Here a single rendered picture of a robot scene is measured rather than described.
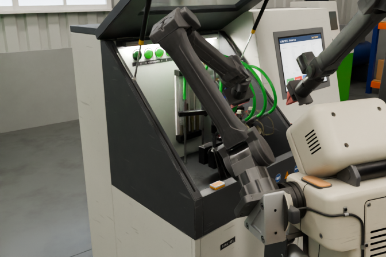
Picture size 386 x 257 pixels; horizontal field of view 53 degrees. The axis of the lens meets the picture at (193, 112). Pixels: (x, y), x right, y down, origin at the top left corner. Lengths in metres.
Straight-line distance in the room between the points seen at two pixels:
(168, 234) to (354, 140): 0.91
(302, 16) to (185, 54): 1.42
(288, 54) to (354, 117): 1.22
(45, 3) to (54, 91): 1.13
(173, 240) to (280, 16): 1.23
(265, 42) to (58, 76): 3.85
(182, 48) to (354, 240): 0.55
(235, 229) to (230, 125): 0.75
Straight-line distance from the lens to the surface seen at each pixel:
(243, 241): 1.65
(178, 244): 1.52
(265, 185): 0.86
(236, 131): 0.90
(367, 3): 1.08
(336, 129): 0.86
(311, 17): 2.33
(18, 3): 5.24
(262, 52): 1.94
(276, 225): 0.85
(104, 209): 1.98
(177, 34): 0.90
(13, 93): 5.34
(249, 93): 1.45
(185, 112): 1.81
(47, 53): 5.34
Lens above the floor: 1.61
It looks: 17 degrees down
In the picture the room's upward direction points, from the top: 1 degrees counter-clockwise
